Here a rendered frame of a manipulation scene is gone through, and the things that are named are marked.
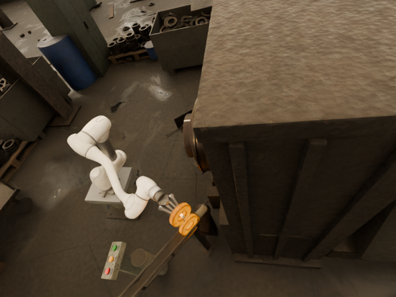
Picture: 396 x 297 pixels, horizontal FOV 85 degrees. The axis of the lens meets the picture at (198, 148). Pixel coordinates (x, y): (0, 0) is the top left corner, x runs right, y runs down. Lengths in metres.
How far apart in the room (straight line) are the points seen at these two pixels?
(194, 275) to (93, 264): 1.04
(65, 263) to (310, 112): 2.69
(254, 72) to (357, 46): 0.28
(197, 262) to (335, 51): 1.93
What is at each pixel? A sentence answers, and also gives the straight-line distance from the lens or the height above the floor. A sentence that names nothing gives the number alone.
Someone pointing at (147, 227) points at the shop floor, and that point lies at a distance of 2.47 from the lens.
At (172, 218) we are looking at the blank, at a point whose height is 0.96.
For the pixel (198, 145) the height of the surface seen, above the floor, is 1.25.
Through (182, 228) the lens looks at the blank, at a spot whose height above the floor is 0.76.
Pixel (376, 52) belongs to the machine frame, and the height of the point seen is 1.76.
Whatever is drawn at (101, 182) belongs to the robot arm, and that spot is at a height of 0.60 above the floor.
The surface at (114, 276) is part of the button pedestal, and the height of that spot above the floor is 0.60.
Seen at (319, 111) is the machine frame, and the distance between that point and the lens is 0.56.
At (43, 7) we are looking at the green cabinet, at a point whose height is 1.30.
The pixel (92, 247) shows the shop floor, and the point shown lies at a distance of 2.73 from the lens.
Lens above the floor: 2.14
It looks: 52 degrees down
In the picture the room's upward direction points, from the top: 20 degrees counter-clockwise
